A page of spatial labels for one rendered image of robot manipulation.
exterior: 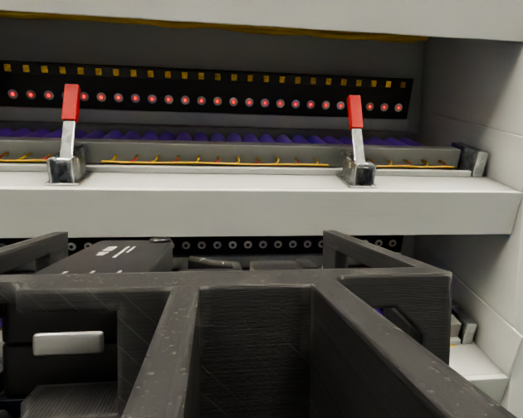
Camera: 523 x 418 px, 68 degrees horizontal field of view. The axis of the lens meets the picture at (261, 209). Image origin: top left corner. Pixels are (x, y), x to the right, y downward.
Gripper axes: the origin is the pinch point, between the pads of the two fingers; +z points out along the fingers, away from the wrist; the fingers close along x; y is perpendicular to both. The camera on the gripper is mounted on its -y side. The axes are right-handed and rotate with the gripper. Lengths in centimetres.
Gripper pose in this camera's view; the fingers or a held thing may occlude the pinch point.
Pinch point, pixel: (206, 357)
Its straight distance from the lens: 20.4
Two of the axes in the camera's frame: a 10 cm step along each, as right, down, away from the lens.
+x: -9.9, 0.0, -1.3
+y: 0.1, -10.0, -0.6
